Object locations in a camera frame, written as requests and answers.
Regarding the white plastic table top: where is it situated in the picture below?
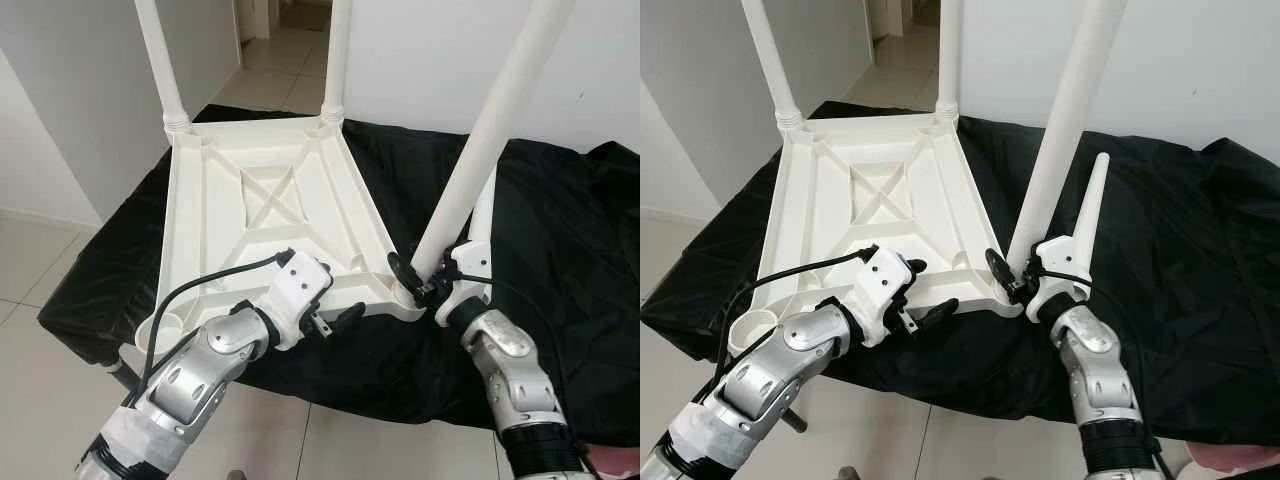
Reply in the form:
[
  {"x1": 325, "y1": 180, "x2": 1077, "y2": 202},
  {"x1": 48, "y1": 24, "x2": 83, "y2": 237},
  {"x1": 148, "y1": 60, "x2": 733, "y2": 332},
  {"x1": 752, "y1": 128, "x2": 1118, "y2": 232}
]
[
  {"x1": 133, "y1": 112, "x2": 431, "y2": 358},
  {"x1": 726, "y1": 108, "x2": 1026, "y2": 358}
]

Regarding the white door frame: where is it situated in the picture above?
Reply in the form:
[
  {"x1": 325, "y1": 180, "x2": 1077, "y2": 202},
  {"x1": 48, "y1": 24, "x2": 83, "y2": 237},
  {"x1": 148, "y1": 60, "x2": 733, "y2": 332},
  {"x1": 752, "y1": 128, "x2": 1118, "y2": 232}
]
[
  {"x1": 235, "y1": 0, "x2": 288, "y2": 36},
  {"x1": 872, "y1": 0, "x2": 913, "y2": 36}
]

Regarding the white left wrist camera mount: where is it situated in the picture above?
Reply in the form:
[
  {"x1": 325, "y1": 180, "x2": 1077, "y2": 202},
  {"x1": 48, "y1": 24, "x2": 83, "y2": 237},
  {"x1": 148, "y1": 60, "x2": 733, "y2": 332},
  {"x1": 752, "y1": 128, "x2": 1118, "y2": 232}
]
[
  {"x1": 262, "y1": 250, "x2": 334, "y2": 351},
  {"x1": 848, "y1": 245, "x2": 916, "y2": 346}
]

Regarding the white plastic table leg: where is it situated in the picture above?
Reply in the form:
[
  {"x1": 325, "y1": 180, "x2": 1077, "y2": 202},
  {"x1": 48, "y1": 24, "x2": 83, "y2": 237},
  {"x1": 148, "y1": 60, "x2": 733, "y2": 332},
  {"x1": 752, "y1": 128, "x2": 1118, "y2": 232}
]
[
  {"x1": 320, "y1": 0, "x2": 354, "y2": 126},
  {"x1": 1070, "y1": 152, "x2": 1111, "y2": 246},
  {"x1": 740, "y1": 0, "x2": 804, "y2": 131},
  {"x1": 133, "y1": 0, "x2": 193, "y2": 136},
  {"x1": 932, "y1": 0, "x2": 965, "y2": 123},
  {"x1": 408, "y1": 0, "x2": 578, "y2": 286},
  {"x1": 466, "y1": 165, "x2": 499, "y2": 249},
  {"x1": 1005, "y1": 0, "x2": 1131, "y2": 281}
]

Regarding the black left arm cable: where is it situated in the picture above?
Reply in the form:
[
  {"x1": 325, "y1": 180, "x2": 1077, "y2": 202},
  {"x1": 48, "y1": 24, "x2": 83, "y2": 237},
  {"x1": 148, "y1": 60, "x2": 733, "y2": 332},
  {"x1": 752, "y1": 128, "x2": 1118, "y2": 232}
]
[
  {"x1": 715, "y1": 245, "x2": 881, "y2": 376},
  {"x1": 135, "y1": 250, "x2": 296, "y2": 406}
]

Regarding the pink cushion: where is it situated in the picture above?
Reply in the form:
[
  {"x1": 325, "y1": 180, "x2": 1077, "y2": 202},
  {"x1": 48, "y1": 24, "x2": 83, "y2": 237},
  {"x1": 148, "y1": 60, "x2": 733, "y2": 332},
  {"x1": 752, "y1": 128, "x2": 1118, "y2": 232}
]
[
  {"x1": 590, "y1": 445, "x2": 640, "y2": 476},
  {"x1": 1185, "y1": 440, "x2": 1280, "y2": 476}
]

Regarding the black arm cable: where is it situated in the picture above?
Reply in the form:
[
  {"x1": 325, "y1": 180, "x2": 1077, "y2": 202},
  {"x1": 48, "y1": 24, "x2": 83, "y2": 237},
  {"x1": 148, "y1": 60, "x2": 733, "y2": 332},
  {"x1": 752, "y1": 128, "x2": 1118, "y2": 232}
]
[
  {"x1": 135, "y1": 250, "x2": 296, "y2": 406},
  {"x1": 440, "y1": 265, "x2": 586, "y2": 471},
  {"x1": 715, "y1": 245, "x2": 881, "y2": 376}
]

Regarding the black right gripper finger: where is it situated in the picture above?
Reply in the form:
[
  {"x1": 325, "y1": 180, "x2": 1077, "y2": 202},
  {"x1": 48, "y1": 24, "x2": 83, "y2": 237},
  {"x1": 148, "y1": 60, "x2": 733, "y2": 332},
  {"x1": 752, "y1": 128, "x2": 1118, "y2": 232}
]
[
  {"x1": 388, "y1": 252, "x2": 426, "y2": 298},
  {"x1": 986, "y1": 248, "x2": 1019, "y2": 291}
]

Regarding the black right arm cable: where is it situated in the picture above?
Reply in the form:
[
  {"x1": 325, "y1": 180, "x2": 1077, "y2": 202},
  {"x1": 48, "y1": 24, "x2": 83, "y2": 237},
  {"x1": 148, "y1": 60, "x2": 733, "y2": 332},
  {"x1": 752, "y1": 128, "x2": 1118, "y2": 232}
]
[{"x1": 440, "y1": 265, "x2": 586, "y2": 471}]

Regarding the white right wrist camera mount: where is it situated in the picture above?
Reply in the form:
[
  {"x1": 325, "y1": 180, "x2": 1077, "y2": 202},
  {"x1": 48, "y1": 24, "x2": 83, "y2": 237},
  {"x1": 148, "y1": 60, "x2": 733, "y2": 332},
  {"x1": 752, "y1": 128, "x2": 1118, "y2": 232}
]
[
  {"x1": 1028, "y1": 235, "x2": 1093, "y2": 319},
  {"x1": 437, "y1": 240, "x2": 494, "y2": 323}
]

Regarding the black cloth table cover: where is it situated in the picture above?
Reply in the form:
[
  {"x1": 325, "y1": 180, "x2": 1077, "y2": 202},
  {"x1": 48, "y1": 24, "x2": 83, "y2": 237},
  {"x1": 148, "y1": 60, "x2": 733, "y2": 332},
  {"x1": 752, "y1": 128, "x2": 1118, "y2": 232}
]
[
  {"x1": 640, "y1": 100, "x2": 1280, "y2": 446},
  {"x1": 38, "y1": 103, "x2": 640, "y2": 446}
]

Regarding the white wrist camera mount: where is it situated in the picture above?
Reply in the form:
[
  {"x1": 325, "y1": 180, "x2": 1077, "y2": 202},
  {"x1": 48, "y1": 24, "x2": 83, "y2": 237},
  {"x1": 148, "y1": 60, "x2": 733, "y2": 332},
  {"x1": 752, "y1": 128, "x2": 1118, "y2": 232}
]
[
  {"x1": 1028, "y1": 235, "x2": 1093, "y2": 319},
  {"x1": 262, "y1": 250, "x2": 334, "y2": 351},
  {"x1": 848, "y1": 245, "x2": 916, "y2": 346},
  {"x1": 437, "y1": 240, "x2": 494, "y2": 323}
]

